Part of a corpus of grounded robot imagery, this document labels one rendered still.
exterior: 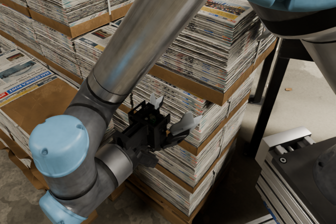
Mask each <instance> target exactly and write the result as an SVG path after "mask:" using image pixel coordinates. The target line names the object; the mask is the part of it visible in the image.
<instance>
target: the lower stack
mask: <svg viewBox="0 0 336 224"><path fill-rule="evenodd" d="M33 60H34V61H33ZM57 78H59V79H61V80H62V81H64V82H65V83H67V84H68V85H70V86H72V87H73V88H75V89H76V90H79V89H80V88H79V89H78V88H77V87H76V86H74V85H73V84H71V83H70V82H68V81H67V80H65V79H64V78H62V77H60V76H58V75H57V74H54V73H53V72H51V71H50V70H49V69H47V68H46V67H44V66H43V65H41V64H40V63H38V62H36V61H35V59H34V58H32V59H31V58H30V57H28V56H27V55H25V54H24V53H22V52H21V51H19V50H18V49H16V48H13V49H10V50H7V51H5V52H2V53H0V107H3V106H4V105H6V104H8V103H10V102H12V101H14V100H16V99H18V98H20V97H22V96H24V95H26V94H28V93H30V92H32V91H34V90H35V89H37V88H39V87H41V86H43V85H45V84H47V83H49V82H51V81H53V80H55V79H57ZM0 129H1V130H2V131H3V132H4V133H5V134H6V135H7V136H8V137H9V138H10V139H12V138H11V136H10V134H11V135H12V136H13V138H14V142H15V143H16V144H17V145H18V146H19V147H20V148H21V149H22V150H23V151H24V152H25V153H26V154H27V156H30V157H31V158H32V159H33V157H32V153H31V151H30V148H29V138H30V135H29V134H27V133H26V132H25V131H24V130H23V129H22V128H21V127H20V126H19V125H17V124H16V123H15V122H14V121H13V120H12V119H11V118H10V117H9V116H8V115H6V114H5V113H4V112H3V111H2V110H1V109H0ZM114 131H115V129H114V123H113V118H111V121H110V123H109V125H108V127H107V129H106V132H105V134H104V136H103V138H102V140H101V143H100V145H99V147H98V149H97V151H99V150H100V149H101V148H102V147H103V146H105V145H106V144H108V143H110V142H111V141H112V140H113V136H112V134H113V133H114ZM0 141H1V142H3V144H4V145H5V146H6V147H8V145H7V144H6V143H5V142H4V141H3V140H2V139H1V138H0ZM10 150H11V149H10ZM11 151H12V150H11ZM97 151H96V152H97ZM12 152H13V151H12ZM14 155H15V154H14ZM15 156H16V155H15ZM16 157H17V156H16ZM17 158H18V157H17ZM18 159H19V158H18ZM19 160H20V161H21V162H22V163H23V164H25V165H26V166H27V165H28V166H29V167H30V165H31V161H32V160H31V159H26V158H23V159H19ZM33 160H34V159H33ZM28 166H27V168H28V169H29V167H28ZM125 190H126V187H125V182H123V183H122V184H121V185H120V186H119V187H117V188H116V189H115V190H114V191H113V192H112V193H111V194H110V195H109V196H108V198H109V199H110V200H111V201H112V202H113V201H114V200H115V199H117V198H118V197H119V196H120V195H121V194H122V193H123V192H124V191H125ZM97 217H98V214H97V211H96V209H95V210H94V211H93V212H92V213H91V214H90V215H89V216H88V218H87V219H86V220H84V221H83V222H81V223H80V224H91V223H92V222H93V221H94V220H95V219H96V218H97Z"/></svg>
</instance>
